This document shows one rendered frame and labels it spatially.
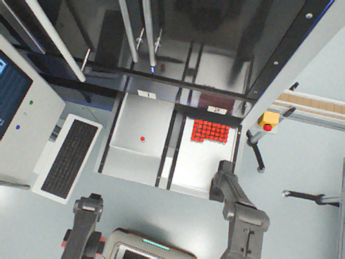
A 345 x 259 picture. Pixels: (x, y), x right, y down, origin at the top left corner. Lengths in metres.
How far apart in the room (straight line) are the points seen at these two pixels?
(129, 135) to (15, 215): 1.37
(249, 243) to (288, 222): 1.70
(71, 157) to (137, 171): 0.36
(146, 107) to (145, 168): 0.32
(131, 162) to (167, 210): 0.92
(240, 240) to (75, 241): 0.44
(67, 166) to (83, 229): 0.72
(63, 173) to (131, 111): 0.47
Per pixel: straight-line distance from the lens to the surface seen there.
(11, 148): 1.42
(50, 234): 2.46
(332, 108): 1.66
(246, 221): 0.78
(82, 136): 1.59
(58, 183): 1.57
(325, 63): 2.96
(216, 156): 1.45
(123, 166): 1.44
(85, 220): 0.91
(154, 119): 1.48
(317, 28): 0.82
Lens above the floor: 2.29
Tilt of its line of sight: 74 degrees down
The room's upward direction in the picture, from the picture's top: 1 degrees clockwise
